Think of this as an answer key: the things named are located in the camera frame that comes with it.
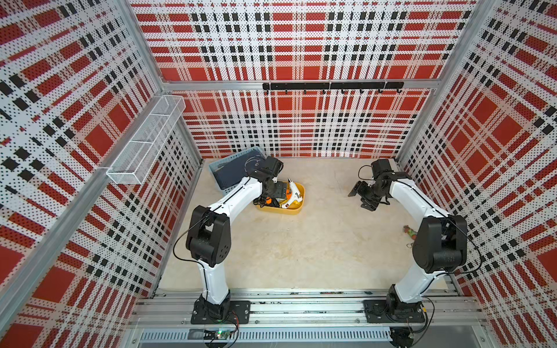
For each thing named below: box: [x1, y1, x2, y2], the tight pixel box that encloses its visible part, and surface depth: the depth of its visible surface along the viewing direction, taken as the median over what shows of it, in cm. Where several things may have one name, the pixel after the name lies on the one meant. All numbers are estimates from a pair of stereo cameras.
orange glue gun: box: [265, 196, 280, 209], surface depth 98 cm
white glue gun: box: [281, 177, 303, 209], surface depth 100 cm
